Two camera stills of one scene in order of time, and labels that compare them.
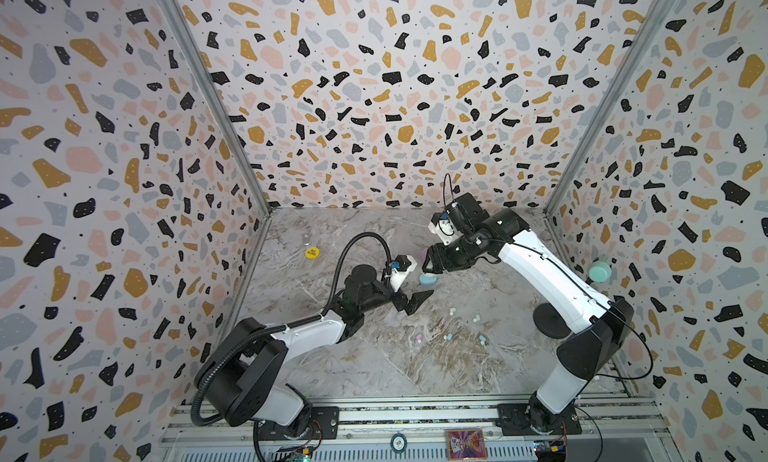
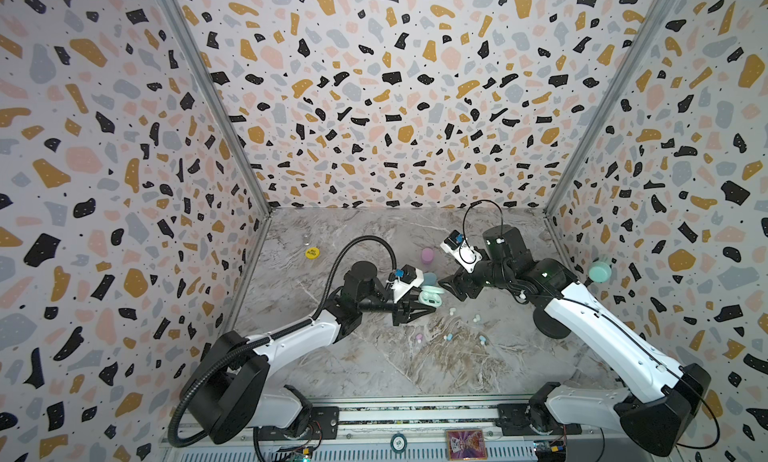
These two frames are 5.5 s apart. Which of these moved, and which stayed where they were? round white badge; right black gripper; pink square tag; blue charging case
Moved: right black gripper
Stayed: pink square tag; round white badge; blue charging case
